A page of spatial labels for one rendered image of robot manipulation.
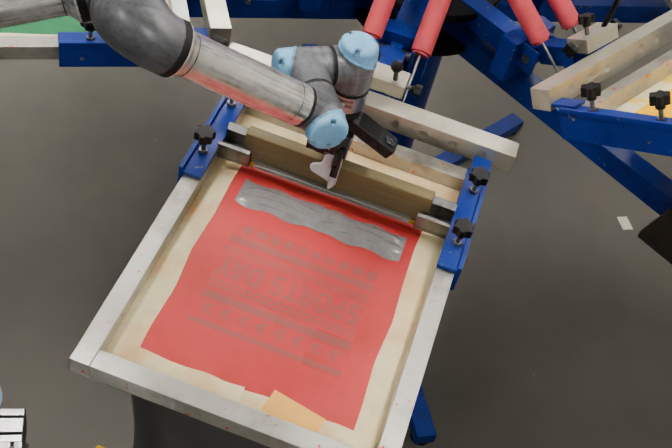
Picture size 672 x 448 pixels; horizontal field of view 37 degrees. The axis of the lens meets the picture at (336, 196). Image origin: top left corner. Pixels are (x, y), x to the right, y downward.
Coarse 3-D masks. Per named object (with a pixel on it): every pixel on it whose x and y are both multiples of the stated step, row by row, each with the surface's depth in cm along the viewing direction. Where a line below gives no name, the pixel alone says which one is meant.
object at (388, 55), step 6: (384, 48) 237; (390, 48) 238; (384, 54) 236; (390, 54) 236; (396, 54) 236; (402, 54) 237; (384, 60) 234; (390, 60) 234; (402, 60) 236; (372, 90) 226
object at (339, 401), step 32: (384, 224) 211; (352, 256) 204; (384, 288) 200; (384, 320) 194; (352, 352) 188; (256, 384) 180; (288, 384) 181; (320, 384) 182; (352, 384) 183; (352, 416) 179
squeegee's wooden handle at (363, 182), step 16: (256, 128) 208; (256, 144) 208; (272, 144) 207; (288, 144) 207; (272, 160) 210; (288, 160) 209; (304, 160) 207; (320, 160) 206; (304, 176) 210; (352, 176) 206; (368, 176) 205; (384, 176) 206; (352, 192) 209; (368, 192) 208; (384, 192) 206; (400, 192) 205; (416, 192) 204; (432, 192) 205; (400, 208) 208; (416, 208) 207
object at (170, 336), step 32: (288, 192) 212; (320, 192) 214; (224, 224) 203; (256, 224) 205; (288, 224) 206; (192, 256) 196; (192, 288) 191; (160, 320) 185; (160, 352) 180; (192, 352) 182; (224, 352) 183; (256, 352) 184
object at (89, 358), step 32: (288, 128) 225; (384, 160) 223; (416, 160) 221; (192, 192) 203; (160, 224) 196; (160, 256) 195; (128, 288) 184; (448, 288) 198; (96, 320) 178; (96, 352) 174; (416, 352) 186; (128, 384) 172; (160, 384) 172; (416, 384) 182; (192, 416) 173; (224, 416) 170; (256, 416) 171
